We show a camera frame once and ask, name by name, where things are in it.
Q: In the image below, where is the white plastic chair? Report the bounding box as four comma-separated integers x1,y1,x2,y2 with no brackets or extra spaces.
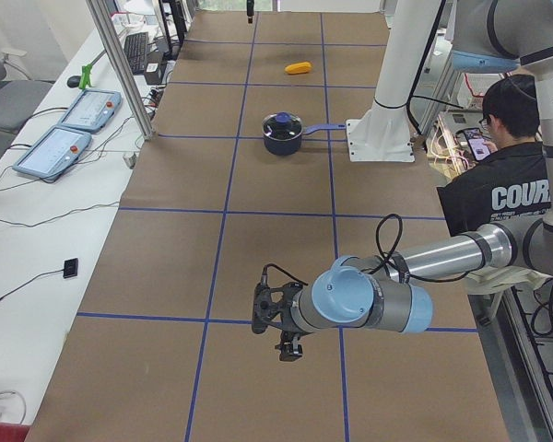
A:
464,266,552,295

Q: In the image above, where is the green clamp tool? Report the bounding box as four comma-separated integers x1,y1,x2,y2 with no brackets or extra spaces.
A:
78,64,93,90

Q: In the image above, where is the black keyboard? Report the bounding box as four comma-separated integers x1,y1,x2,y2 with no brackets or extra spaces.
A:
124,32,149,75

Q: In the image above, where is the near teach pendant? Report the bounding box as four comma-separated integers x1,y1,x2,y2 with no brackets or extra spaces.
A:
13,125,92,182

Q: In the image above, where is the grey office chair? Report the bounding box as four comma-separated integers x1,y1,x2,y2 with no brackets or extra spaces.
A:
0,60,53,156

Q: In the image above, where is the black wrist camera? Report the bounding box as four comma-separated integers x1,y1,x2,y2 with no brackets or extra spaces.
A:
252,273,303,335

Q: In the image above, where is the teach pendant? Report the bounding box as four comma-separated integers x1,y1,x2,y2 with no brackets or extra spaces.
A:
58,88,122,134
13,125,92,182

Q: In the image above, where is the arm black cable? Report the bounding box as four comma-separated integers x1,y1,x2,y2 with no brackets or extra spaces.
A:
262,213,471,293

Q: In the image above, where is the far teach pendant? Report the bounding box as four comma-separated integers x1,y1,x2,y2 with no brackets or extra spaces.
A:
58,88,122,134

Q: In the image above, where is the smartphone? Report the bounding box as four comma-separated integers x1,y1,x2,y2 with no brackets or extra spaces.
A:
463,128,491,161

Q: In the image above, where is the dark blue saucepan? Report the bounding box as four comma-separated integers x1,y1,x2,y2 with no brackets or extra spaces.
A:
264,123,347,157

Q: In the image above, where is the small black square pad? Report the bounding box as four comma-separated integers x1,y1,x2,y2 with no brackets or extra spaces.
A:
63,258,79,279

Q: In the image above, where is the black computer mouse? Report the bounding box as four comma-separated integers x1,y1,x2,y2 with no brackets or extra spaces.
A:
66,76,81,88

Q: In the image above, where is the seated person black shirt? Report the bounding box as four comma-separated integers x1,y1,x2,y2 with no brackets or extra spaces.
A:
437,74,551,236

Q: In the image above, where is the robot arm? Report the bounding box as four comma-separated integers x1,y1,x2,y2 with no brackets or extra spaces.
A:
253,1,553,361

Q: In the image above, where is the yellow toy corn cob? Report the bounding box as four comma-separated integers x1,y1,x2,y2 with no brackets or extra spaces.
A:
285,62,312,76

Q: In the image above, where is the white camera stand post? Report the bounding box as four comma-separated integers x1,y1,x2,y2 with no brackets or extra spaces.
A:
347,0,444,162

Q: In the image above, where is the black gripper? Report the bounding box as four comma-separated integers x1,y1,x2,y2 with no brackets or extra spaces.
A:
276,330,304,362

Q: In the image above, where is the aluminium frame post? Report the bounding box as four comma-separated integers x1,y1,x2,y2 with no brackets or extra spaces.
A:
86,0,154,141

